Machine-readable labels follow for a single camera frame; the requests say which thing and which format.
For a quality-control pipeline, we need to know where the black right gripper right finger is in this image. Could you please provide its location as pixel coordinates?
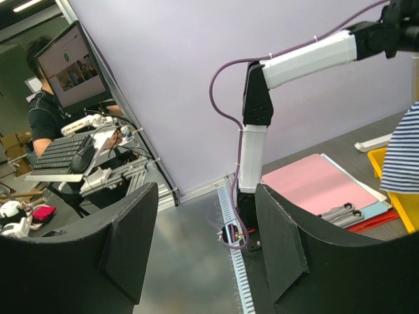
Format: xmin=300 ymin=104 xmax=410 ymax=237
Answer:
xmin=255 ymin=184 xmax=418 ymax=313

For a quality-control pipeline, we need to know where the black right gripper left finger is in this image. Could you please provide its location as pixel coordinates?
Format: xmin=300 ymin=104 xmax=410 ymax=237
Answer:
xmin=1 ymin=183 xmax=158 ymax=313

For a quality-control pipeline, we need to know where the blue white striped tank top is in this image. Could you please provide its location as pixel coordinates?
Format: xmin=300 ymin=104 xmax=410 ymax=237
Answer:
xmin=380 ymin=102 xmax=418 ymax=194

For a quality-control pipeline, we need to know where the pink clipboard with papers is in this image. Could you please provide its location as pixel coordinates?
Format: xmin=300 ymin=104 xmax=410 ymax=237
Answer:
xmin=262 ymin=154 xmax=399 ymax=233

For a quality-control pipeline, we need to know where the black computer mouse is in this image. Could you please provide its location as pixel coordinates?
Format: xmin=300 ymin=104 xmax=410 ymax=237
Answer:
xmin=70 ymin=146 xmax=96 ymax=174

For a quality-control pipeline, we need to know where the yellow plastic tray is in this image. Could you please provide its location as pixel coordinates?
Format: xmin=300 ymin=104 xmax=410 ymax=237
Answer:
xmin=367 ymin=147 xmax=418 ymax=234

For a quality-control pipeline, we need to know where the black keyboard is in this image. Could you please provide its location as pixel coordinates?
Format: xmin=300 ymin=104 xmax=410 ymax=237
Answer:
xmin=33 ymin=135 xmax=94 ymax=174

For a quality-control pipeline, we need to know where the metal clothes rack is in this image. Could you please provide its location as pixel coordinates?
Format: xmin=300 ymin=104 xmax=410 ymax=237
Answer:
xmin=354 ymin=133 xmax=392 ymax=153

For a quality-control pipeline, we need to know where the seated person in black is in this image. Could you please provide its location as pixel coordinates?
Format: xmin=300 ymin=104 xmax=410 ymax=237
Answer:
xmin=25 ymin=35 xmax=124 ymax=158

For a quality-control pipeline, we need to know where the computer monitor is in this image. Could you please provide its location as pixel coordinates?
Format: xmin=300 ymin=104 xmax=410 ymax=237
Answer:
xmin=36 ymin=20 xmax=112 ymax=113

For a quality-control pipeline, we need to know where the white slotted cable duct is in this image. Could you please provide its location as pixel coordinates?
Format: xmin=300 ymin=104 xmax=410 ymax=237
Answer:
xmin=217 ymin=185 xmax=256 ymax=313

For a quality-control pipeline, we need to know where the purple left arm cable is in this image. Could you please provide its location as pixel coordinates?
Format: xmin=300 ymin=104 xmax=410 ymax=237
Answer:
xmin=208 ymin=0 xmax=390 ymax=251

